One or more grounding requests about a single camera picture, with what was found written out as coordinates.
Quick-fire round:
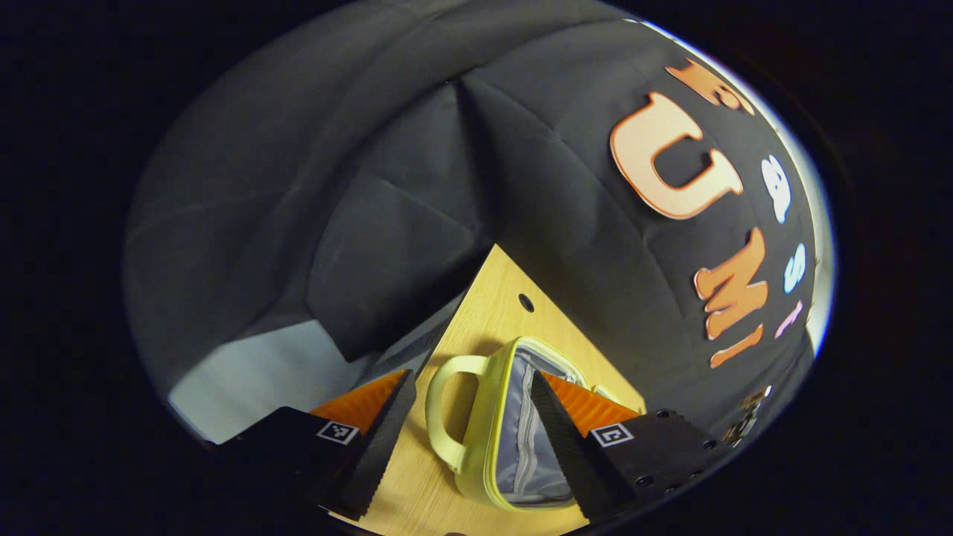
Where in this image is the black backdrop cloth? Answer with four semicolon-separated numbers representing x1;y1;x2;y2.
123;0;827;447

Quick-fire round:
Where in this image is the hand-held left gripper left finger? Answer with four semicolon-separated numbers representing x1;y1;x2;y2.
216;368;418;522

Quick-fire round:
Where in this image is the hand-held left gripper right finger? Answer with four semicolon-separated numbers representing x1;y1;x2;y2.
530;370;734;522

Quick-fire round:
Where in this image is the pale yellow suitcase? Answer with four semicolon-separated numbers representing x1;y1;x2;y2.
424;335;647;514

